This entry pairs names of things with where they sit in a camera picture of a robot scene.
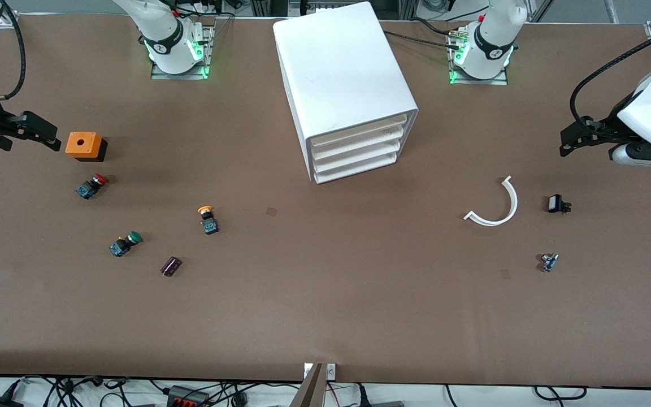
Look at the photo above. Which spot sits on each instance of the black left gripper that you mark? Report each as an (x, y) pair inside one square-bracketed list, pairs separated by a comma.
[(617, 122)]

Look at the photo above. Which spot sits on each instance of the yellow push button switch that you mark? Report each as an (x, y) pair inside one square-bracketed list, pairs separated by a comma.
[(208, 221)]

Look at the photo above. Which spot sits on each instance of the white plastic drawer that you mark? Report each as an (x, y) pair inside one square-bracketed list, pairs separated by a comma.
[(359, 133), (356, 165), (359, 144), (359, 155)]

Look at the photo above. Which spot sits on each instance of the white drawer cabinet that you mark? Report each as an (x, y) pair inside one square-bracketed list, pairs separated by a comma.
[(342, 62)]

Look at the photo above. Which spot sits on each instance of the white curved plastic strip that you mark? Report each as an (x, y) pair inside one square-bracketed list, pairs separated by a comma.
[(513, 203)]

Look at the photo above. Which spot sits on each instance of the small blue electronic component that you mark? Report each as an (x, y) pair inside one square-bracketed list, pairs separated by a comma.
[(548, 262)]

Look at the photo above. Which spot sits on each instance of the dark maroon cylindrical capacitor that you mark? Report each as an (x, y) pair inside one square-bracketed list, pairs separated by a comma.
[(170, 266)]

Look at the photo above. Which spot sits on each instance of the black power adapter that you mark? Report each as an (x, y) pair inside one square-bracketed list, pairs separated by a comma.
[(0, 402)]

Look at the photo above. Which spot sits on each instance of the black orange power strip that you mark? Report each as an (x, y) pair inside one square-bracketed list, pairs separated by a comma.
[(187, 395)]

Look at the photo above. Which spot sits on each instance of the black plug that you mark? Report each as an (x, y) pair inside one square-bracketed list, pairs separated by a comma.
[(362, 395)]

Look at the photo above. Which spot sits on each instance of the orange button enclosure box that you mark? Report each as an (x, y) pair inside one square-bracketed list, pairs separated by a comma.
[(84, 146)]

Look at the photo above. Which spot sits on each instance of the red push button switch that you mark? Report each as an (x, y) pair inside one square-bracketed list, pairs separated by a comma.
[(91, 186)]

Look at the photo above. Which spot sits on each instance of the small black switch component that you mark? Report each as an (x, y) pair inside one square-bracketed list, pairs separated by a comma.
[(556, 203)]

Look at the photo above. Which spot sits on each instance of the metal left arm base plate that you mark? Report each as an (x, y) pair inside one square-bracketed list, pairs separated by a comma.
[(495, 81)]

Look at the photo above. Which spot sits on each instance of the green push button switch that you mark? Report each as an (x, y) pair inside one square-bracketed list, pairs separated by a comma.
[(125, 244)]

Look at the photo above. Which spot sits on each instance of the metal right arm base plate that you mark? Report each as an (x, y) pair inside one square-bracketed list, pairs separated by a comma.
[(190, 75)]

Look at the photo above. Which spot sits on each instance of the white mounting bracket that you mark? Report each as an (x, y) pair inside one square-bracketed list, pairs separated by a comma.
[(331, 371)]

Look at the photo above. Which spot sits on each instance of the brown wooden post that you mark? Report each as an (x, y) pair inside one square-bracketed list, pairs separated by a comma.
[(309, 393)]

